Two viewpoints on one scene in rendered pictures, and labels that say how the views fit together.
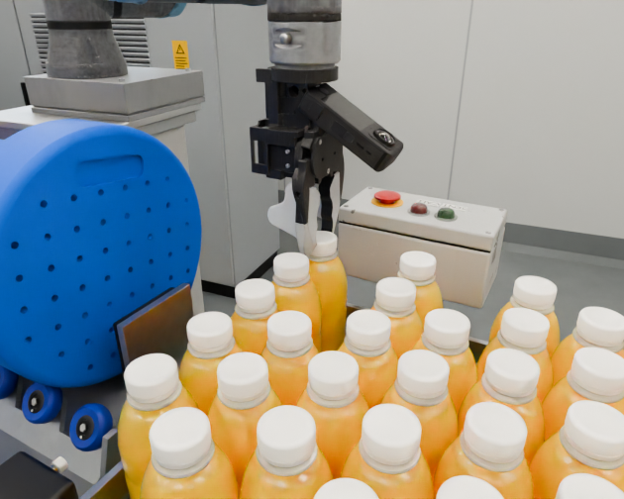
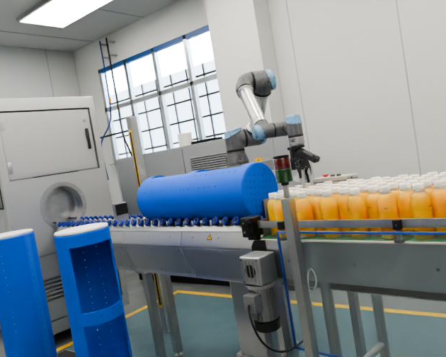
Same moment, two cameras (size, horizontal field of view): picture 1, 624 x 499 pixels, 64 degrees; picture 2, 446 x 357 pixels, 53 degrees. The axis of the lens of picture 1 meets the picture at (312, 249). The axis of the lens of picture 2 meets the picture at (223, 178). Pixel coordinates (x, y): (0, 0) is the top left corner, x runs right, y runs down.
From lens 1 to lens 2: 1.72 m
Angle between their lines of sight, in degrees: 27
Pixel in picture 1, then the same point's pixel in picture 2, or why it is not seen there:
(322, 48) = (299, 141)
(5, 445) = (237, 236)
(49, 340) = (250, 202)
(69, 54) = (233, 159)
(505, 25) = (435, 123)
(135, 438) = (270, 203)
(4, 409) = (237, 227)
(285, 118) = (294, 156)
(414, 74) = (389, 158)
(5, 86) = not seen: hidden behind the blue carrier
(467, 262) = not seen: hidden behind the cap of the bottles
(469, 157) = not seen: hidden behind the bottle
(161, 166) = (268, 171)
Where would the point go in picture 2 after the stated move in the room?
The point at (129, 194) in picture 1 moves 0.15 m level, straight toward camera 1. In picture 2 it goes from (262, 176) to (268, 177)
